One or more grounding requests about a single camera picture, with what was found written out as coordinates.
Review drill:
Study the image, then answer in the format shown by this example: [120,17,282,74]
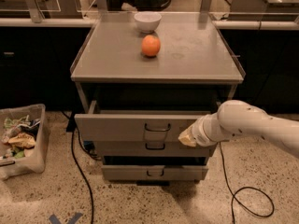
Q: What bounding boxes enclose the grey top drawer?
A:
[75,101,201,142]

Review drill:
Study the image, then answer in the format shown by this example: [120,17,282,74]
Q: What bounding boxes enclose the grey drawer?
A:
[102,165,208,181]
[94,141,216,157]
[75,101,201,142]

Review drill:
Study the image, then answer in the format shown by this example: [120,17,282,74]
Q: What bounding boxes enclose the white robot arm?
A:
[178,100,299,158]

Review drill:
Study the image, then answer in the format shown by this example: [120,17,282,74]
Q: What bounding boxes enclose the grey middle drawer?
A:
[94,141,216,157]

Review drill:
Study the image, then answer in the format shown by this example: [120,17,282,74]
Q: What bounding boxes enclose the grey bottom drawer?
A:
[102,165,208,181]

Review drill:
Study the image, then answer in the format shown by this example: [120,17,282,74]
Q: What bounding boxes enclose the grey metal cabinet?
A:
[71,12,245,168]

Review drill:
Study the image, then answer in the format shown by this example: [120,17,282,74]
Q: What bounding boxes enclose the orange fruit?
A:
[141,35,161,57]

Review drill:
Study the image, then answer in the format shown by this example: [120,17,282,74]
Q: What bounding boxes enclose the white ceramic bowl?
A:
[134,11,162,34]

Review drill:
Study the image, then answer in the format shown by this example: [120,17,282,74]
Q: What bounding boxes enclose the blue tape cross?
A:
[48,212,84,224]

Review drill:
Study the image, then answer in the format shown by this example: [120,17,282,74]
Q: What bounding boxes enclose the clear plastic bin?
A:
[0,104,50,180]

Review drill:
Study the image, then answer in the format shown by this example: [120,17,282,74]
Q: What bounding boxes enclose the crumpled snack bags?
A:
[0,115,40,160]

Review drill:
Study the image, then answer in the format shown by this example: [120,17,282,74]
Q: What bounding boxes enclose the black cable right floor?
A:
[219,142,276,224]

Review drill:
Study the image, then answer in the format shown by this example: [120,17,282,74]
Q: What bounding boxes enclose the black cable floor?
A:
[219,142,276,224]
[60,110,95,224]

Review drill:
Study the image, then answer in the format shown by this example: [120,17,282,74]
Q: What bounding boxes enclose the black cable left floor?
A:
[60,110,95,224]

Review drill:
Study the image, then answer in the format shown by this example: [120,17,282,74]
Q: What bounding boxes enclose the white horizontal rail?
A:
[0,18,299,31]

